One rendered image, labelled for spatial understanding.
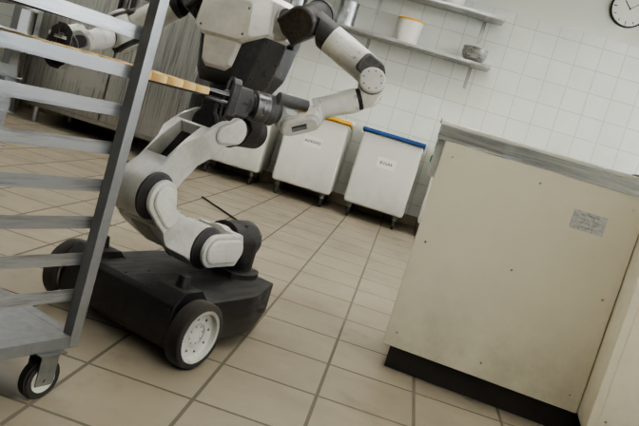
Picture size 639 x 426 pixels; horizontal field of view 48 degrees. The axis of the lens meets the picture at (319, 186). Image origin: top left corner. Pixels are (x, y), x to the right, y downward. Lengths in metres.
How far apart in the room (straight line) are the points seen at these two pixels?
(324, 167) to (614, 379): 4.04
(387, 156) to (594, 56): 2.09
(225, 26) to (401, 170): 3.96
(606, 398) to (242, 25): 1.59
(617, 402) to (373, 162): 3.94
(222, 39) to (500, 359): 1.41
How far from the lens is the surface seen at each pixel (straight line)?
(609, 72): 6.93
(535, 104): 6.79
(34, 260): 1.70
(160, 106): 6.15
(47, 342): 1.79
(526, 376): 2.65
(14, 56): 2.05
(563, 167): 2.56
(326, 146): 6.09
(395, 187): 6.05
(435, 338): 2.62
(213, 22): 2.28
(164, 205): 2.11
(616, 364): 2.46
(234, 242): 2.44
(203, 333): 2.18
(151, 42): 1.70
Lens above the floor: 0.83
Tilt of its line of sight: 6 degrees down
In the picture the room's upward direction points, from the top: 16 degrees clockwise
